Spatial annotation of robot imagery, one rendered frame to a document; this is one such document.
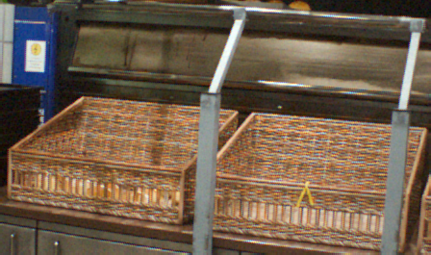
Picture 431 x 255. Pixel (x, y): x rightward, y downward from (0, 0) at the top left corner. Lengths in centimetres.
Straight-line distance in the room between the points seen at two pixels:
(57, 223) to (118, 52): 72
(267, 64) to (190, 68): 25
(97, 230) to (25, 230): 23
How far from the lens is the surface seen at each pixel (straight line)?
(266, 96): 278
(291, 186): 228
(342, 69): 273
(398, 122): 210
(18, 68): 311
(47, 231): 253
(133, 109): 290
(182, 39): 289
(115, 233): 243
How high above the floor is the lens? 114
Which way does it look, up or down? 6 degrees down
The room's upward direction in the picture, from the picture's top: 3 degrees clockwise
